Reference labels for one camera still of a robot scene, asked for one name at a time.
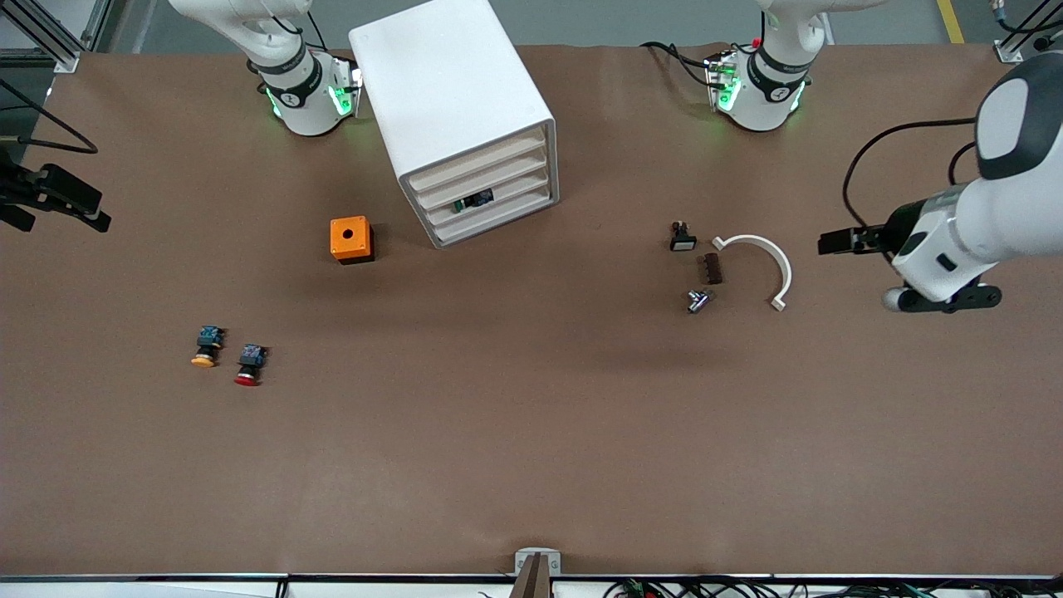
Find red push button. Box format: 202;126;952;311
234;344;268;388

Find white plastic drawer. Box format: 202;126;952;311
405;125;549;195
422;169;552;230
430;189;556;249
413;148;551;212

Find yellow push button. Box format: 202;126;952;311
191;326;227;368

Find white drawer cabinet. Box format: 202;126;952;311
349;0;560;250

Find orange box with hole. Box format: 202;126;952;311
330;216;375;265

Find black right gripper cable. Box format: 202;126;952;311
0;79;99;155

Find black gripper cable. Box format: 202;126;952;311
0;79;99;155
843;116;981;232

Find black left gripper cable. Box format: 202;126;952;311
843;116;981;232

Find white curved bracket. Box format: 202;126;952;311
712;234;794;312

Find aluminium frame post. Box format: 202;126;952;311
79;0;113;51
994;0;1063;65
25;0;81;74

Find black arm base cable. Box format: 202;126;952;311
641;40;717;88

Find black cable tangle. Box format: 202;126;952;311
602;576;1063;598

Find grey metal mount bracket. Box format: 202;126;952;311
514;548;562;576

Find dark tapered camera post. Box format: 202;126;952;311
508;554;553;598

